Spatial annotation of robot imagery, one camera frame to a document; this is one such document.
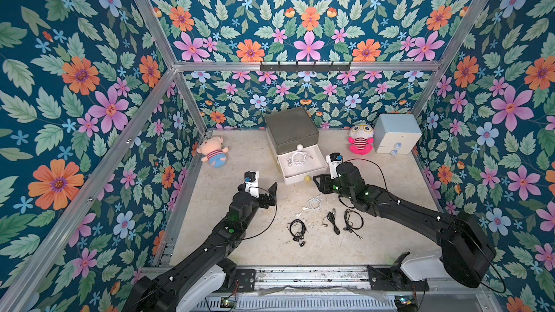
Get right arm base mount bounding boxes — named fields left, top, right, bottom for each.
left=367, top=251, right=429, bottom=292

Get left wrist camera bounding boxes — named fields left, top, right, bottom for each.
left=244, top=171, right=260, bottom=198

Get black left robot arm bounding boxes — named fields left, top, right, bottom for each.
left=123, top=183, right=278, bottom=311

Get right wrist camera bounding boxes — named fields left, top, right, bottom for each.
left=326, top=153, right=343, bottom=179

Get white wired earphones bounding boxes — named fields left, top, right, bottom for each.
left=295, top=195, right=322, bottom=218
left=286, top=150, right=312, bottom=166

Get pink white plush toy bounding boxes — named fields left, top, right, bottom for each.
left=348, top=124, right=374, bottom=155

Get three-tier colored drawer cabinet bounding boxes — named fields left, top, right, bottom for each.
left=265, top=107, right=323, bottom=178

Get black wired earphones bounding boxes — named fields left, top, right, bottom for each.
left=321, top=210, right=341, bottom=235
left=287, top=219, right=307, bottom=248
left=343, top=209, right=364, bottom=240

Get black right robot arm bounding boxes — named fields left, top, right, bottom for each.
left=313, top=162, right=497, bottom=288

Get black hook rail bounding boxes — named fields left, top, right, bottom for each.
left=259, top=62, right=351, bottom=73

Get white blue mini drawer cabinet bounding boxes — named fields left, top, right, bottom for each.
left=374, top=114, right=422, bottom=155

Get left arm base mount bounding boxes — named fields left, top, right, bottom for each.
left=218, top=259, right=257, bottom=294

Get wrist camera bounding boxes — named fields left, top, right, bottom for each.
left=244, top=171, right=260, bottom=198
left=326, top=153, right=343, bottom=179

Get pink pig plush toy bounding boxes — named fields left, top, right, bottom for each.
left=196, top=137, right=229, bottom=168

